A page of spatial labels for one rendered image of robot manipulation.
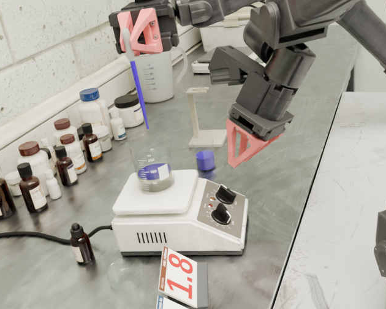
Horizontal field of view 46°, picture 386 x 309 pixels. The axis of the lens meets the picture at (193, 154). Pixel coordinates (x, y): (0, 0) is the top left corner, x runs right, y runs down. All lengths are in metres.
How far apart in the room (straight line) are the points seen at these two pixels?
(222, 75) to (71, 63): 0.69
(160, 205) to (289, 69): 0.27
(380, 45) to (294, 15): 0.42
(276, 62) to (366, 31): 0.34
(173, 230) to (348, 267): 0.26
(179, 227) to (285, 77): 0.27
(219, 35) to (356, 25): 0.93
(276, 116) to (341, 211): 0.22
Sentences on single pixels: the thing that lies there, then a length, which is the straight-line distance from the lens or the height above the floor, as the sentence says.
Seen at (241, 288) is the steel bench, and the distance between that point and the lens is 0.66.
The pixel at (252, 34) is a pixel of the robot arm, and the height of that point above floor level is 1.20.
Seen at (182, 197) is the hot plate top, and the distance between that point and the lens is 0.71.
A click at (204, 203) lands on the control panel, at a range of 0.73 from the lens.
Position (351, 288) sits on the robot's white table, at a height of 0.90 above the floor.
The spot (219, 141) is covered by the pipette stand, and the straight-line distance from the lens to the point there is 1.05.
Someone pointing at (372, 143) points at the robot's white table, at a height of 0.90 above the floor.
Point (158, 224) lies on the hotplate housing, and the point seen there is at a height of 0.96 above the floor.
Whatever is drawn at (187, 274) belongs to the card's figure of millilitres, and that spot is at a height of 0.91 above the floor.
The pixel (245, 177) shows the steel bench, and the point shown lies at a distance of 0.91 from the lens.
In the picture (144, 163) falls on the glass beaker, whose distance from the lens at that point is 0.70.
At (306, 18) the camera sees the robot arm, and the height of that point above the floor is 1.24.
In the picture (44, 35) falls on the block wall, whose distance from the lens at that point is 1.24.
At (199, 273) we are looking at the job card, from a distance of 0.69.
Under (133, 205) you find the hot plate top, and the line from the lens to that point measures 0.71.
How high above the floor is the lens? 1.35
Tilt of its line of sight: 26 degrees down
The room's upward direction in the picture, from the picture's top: 9 degrees counter-clockwise
